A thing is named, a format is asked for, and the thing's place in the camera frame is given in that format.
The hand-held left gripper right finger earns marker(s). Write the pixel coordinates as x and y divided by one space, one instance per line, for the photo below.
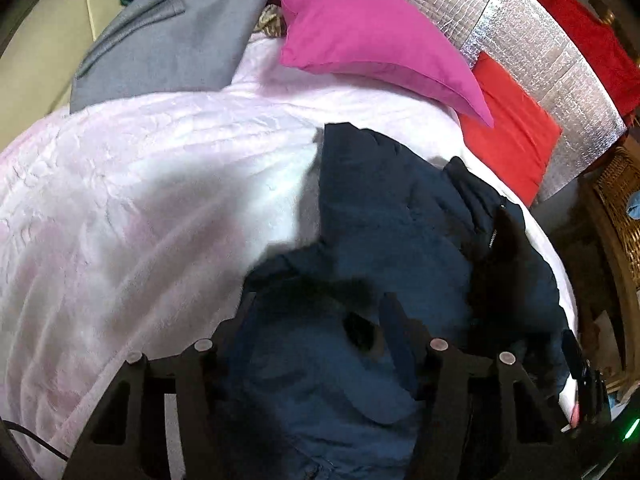
395 315

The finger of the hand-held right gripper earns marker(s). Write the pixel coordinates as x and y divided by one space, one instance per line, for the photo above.
570 352

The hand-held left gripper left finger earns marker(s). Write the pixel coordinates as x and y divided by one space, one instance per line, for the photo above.
235 320

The navy blue jacket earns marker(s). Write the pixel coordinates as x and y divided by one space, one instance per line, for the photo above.
380 210

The wicker basket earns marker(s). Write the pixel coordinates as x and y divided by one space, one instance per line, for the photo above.
617 185

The pale pink fleece blanket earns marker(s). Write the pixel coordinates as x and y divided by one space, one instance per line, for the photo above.
125 185

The red pillow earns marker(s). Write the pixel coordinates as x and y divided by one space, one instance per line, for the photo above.
510 130

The grey garment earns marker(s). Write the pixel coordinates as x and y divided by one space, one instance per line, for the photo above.
175 40

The magenta pillow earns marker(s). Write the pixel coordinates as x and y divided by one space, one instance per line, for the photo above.
360 30

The beige patterned cloth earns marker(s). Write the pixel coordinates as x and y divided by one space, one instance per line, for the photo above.
272 22

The silver foil insulation sheet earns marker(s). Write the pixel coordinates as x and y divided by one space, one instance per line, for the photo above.
540 35

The red cloth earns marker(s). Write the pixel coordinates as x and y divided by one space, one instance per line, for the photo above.
575 5

